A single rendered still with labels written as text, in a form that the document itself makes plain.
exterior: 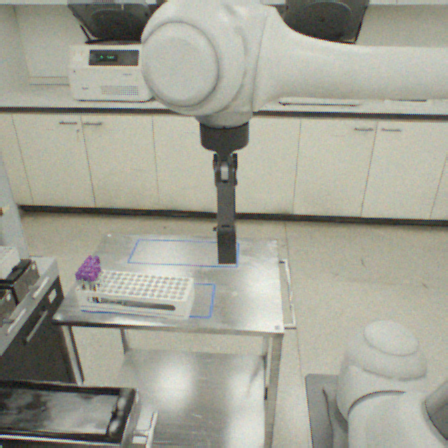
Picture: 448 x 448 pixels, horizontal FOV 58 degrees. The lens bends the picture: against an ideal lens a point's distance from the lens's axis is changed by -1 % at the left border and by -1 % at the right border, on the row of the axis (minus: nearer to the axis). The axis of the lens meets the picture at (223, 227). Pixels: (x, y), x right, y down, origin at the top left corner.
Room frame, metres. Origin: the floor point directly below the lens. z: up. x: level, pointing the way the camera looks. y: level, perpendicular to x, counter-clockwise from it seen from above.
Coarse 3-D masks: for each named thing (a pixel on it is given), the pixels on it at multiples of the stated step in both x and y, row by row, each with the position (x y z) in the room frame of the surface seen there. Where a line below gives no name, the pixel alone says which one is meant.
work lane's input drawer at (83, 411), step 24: (0, 384) 0.61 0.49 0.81; (24, 384) 0.60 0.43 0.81; (48, 384) 0.60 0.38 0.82; (72, 384) 0.60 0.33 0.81; (0, 408) 0.55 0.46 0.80; (24, 408) 0.55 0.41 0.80; (48, 408) 0.55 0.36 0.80; (72, 408) 0.55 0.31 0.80; (96, 408) 0.55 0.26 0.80; (120, 408) 0.54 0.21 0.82; (0, 432) 0.49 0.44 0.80; (24, 432) 0.49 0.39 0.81; (48, 432) 0.49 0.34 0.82; (72, 432) 0.49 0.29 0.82; (96, 432) 0.50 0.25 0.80; (120, 432) 0.49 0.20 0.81; (144, 432) 0.53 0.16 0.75
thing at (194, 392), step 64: (128, 256) 1.09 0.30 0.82; (192, 256) 1.09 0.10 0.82; (256, 256) 1.09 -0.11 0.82; (64, 320) 0.80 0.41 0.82; (128, 320) 0.80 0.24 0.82; (192, 320) 0.80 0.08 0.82; (256, 320) 0.80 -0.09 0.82; (128, 384) 1.04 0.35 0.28; (192, 384) 1.04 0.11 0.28; (256, 384) 1.04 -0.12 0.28
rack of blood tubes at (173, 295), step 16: (112, 272) 0.92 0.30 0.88; (112, 288) 0.86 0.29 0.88; (128, 288) 0.85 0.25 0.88; (144, 288) 0.85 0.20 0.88; (160, 288) 0.85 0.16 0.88; (176, 288) 0.86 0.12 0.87; (192, 288) 0.87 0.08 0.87; (80, 304) 0.84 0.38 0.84; (96, 304) 0.83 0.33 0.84; (112, 304) 0.83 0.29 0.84; (128, 304) 0.85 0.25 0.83; (144, 304) 0.85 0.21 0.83; (160, 304) 0.85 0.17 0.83; (176, 304) 0.80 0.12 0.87; (192, 304) 0.86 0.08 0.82
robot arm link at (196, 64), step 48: (192, 0) 0.40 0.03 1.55; (240, 0) 0.44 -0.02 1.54; (144, 48) 0.39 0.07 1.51; (192, 48) 0.37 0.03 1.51; (240, 48) 0.39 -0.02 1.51; (288, 48) 0.42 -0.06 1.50; (336, 48) 0.43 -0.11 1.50; (384, 48) 0.46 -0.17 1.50; (432, 48) 0.51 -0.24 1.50; (192, 96) 0.37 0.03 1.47; (240, 96) 0.41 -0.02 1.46; (288, 96) 0.44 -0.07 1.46; (336, 96) 0.43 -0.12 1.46; (384, 96) 0.46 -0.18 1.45; (432, 96) 0.50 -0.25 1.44
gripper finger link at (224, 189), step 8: (216, 168) 0.55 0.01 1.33; (232, 168) 0.55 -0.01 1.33; (216, 176) 0.54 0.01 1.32; (232, 176) 0.54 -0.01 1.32; (216, 184) 0.54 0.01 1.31; (224, 184) 0.54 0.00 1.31; (232, 184) 0.54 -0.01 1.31; (216, 192) 0.54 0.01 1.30; (224, 192) 0.54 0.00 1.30; (232, 192) 0.54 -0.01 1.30; (216, 200) 0.53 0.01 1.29; (224, 200) 0.53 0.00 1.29; (232, 200) 0.53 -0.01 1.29; (224, 208) 0.53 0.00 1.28; (232, 208) 0.53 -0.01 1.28; (224, 216) 0.52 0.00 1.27; (232, 216) 0.52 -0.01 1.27; (224, 224) 0.52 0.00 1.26; (232, 224) 0.52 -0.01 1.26; (232, 232) 0.51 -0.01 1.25
